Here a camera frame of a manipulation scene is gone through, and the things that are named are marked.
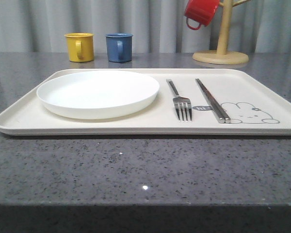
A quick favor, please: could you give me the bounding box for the silver metal fork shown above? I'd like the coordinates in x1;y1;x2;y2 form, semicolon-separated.
166;79;193;122

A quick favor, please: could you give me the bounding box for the white round plate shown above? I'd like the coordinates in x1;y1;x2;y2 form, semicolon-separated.
36;70;160;119

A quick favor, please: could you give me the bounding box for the silver metal chopstick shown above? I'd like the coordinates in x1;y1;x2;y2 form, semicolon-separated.
208;90;231;124
195;79;226;123

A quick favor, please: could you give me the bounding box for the cream rabbit serving tray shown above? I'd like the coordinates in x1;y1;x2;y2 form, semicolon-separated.
0;68;291;136

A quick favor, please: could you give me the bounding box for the blue enamel mug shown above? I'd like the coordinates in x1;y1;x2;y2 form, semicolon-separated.
106;33;133;63

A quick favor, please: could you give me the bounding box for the yellow enamel mug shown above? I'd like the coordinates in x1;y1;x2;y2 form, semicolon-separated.
65;33;94;63

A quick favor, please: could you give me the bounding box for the wooden mug tree stand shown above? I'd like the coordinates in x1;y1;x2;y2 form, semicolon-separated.
193;0;249;65

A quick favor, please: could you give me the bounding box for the red enamel mug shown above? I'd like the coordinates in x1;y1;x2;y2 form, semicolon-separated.
184;0;220;30

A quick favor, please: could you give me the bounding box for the grey pleated curtain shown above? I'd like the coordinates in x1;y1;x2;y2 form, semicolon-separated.
0;0;291;53

